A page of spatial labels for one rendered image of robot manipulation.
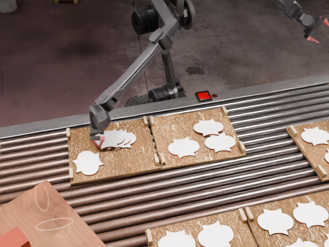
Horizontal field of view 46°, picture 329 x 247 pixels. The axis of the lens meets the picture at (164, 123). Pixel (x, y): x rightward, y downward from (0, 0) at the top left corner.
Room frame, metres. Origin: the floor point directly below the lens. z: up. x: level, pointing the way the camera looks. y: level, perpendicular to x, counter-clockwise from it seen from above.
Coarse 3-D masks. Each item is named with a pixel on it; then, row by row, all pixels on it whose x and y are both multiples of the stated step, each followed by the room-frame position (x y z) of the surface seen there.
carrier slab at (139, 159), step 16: (80, 128) 1.43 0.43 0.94; (112, 128) 1.43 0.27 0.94; (128, 128) 1.43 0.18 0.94; (144, 128) 1.43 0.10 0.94; (80, 144) 1.32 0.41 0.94; (144, 144) 1.32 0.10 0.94; (112, 160) 1.21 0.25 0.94; (128, 160) 1.21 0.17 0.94; (144, 160) 1.21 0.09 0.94; (80, 176) 1.12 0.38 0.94; (96, 176) 1.12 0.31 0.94; (112, 176) 1.12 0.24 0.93
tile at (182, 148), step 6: (186, 138) 1.35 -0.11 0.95; (174, 144) 1.31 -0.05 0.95; (180, 144) 1.31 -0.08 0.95; (186, 144) 1.31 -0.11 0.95; (192, 144) 1.31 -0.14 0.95; (198, 144) 1.31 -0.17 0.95; (168, 150) 1.27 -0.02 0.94; (174, 150) 1.27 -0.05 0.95; (180, 150) 1.27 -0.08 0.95; (186, 150) 1.27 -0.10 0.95; (192, 150) 1.27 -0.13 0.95; (180, 156) 1.23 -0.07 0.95; (186, 156) 1.23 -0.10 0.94; (192, 156) 1.24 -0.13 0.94
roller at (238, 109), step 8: (296, 96) 1.71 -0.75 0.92; (304, 96) 1.71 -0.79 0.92; (312, 96) 1.71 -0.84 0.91; (320, 96) 1.72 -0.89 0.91; (328, 96) 1.73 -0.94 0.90; (248, 104) 1.64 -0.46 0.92; (256, 104) 1.64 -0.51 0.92; (264, 104) 1.64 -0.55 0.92; (272, 104) 1.65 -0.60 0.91; (280, 104) 1.66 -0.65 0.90; (232, 112) 1.59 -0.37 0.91; (64, 136) 1.39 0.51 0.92; (24, 144) 1.33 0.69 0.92; (32, 144) 1.33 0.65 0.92; (40, 144) 1.34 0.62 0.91; (48, 144) 1.34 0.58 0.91; (56, 144) 1.35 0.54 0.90; (0, 152) 1.29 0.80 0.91; (8, 152) 1.29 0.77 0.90
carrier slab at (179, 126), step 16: (192, 112) 1.55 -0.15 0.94; (208, 112) 1.55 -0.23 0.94; (160, 128) 1.43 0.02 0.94; (176, 128) 1.43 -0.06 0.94; (192, 128) 1.43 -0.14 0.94; (224, 128) 1.43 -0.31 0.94; (160, 144) 1.32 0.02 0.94; (160, 160) 1.21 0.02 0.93; (176, 160) 1.21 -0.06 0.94; (192, 160) 1.21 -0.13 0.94; (208, 160) 1.21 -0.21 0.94
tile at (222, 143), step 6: (210, 138) 1.35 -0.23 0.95; (216, 138) 1.35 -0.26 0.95; (222, 138) 1.35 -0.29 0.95; (228, 138) 1.35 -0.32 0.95; (210, 144) 1.31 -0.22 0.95; (216, 144) 1.31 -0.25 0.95; (222, 144) 1.31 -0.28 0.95; (228, 144) 1.31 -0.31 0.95; (234, 144) 1.31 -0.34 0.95; (216, 150) 1.27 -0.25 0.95; (222, 150) 1.27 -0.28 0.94; (228, 150) 1.27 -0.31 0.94
